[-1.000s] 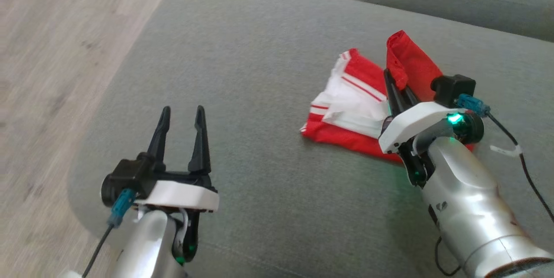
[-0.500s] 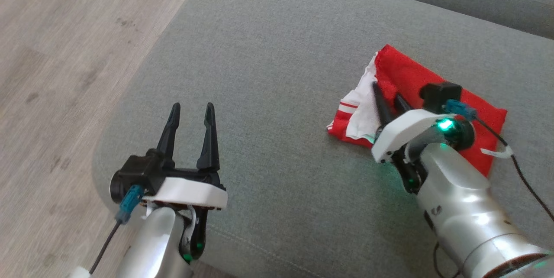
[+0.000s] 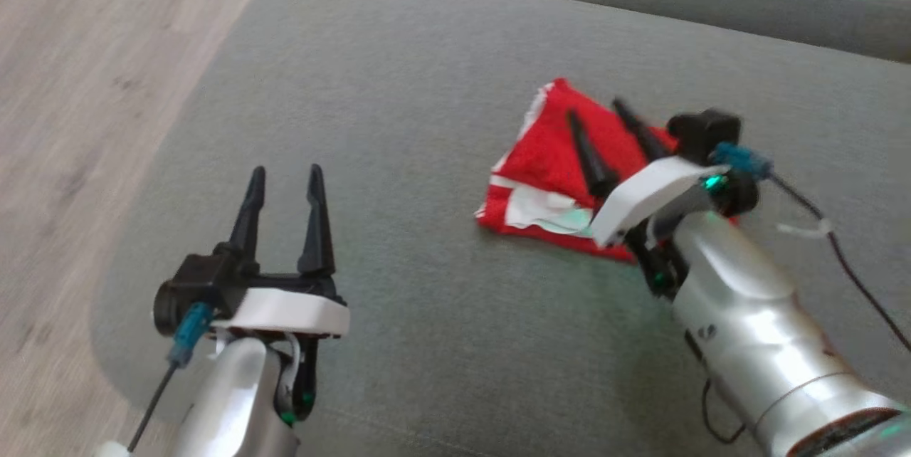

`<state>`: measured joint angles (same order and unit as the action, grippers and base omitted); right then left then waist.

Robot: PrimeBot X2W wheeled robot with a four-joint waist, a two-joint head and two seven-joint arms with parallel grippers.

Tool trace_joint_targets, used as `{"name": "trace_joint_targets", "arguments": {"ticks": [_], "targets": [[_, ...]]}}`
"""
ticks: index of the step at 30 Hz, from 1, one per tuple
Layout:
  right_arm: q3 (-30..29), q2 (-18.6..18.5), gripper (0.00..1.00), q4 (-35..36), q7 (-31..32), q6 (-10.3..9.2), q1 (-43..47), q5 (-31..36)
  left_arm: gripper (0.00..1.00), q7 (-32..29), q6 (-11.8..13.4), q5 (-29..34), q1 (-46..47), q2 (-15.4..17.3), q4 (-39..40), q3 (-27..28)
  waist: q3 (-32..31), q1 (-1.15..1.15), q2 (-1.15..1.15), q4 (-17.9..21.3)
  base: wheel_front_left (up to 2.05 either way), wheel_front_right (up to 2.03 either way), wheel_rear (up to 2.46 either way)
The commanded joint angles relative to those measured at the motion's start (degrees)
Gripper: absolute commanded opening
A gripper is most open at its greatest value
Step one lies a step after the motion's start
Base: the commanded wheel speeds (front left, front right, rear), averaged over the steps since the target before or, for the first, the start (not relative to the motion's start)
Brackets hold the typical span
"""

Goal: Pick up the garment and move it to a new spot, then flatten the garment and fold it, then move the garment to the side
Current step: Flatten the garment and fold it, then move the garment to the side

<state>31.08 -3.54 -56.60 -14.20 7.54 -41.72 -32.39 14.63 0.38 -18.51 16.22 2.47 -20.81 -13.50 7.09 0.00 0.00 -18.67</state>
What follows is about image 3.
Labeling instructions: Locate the white cable tie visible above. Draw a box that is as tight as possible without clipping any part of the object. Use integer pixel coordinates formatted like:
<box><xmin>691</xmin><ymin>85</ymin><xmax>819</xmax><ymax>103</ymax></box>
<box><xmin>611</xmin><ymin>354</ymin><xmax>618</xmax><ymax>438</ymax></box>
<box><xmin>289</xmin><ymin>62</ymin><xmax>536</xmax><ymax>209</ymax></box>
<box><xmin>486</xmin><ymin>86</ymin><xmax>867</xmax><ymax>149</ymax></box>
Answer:
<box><xmin>776</xmin><ymin>217</ymin><xmax>833</xmax><ymax>241</ymax></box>

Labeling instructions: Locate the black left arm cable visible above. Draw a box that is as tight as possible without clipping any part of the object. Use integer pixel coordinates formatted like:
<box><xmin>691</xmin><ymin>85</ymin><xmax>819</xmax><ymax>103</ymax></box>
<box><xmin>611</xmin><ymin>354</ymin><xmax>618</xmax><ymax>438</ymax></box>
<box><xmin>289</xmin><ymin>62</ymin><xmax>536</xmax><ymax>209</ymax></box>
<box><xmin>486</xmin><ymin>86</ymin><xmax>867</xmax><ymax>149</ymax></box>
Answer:
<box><xmin>127</xmin><ymin>303</ymin><xmax>214</xmax><ymax>452</ymax></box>

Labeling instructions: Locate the red Bulls 23 jersey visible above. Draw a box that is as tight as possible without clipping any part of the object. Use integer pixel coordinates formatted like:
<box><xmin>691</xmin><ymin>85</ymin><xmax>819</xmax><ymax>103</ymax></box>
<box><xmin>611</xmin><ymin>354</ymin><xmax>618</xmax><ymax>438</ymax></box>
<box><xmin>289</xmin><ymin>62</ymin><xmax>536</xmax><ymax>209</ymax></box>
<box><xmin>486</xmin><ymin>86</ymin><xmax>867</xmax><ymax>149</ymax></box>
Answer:
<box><xmin>475</xmin><ymin>78</ymin><xmax>741</xmax><ymax>263</ymax></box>

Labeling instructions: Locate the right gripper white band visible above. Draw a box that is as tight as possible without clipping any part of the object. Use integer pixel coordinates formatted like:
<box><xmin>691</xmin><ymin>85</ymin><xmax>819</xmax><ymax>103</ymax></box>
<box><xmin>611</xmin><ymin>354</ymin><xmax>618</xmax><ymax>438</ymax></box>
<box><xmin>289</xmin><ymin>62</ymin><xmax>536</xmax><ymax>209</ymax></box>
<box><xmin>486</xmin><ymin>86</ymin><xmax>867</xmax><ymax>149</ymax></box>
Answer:
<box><xmin>566</xmin><ymin>98</ymin><xmax>730</xmax><ymax>248</ymax></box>

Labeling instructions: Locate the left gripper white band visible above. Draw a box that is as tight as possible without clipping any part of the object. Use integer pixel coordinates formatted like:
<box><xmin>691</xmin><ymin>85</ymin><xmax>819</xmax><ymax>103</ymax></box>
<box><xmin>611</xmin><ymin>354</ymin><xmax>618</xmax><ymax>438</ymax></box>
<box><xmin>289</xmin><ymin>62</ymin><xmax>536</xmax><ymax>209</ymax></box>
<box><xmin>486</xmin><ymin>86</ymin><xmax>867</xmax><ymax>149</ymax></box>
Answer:
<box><xmin>214</xmin><ymin>164</ymin><xmax>351</xmax><ymax>339</ymax></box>

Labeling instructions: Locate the grey sofa seat cushion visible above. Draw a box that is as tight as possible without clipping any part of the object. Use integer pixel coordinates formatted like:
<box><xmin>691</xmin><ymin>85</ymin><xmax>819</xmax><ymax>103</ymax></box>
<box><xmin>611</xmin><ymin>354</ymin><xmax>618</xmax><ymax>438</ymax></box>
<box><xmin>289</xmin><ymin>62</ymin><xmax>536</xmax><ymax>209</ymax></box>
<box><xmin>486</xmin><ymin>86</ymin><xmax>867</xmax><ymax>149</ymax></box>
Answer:
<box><xmin>89</xmin><ymin>0</ymin><xmax>911</xmax><ymax>457</ymax></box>

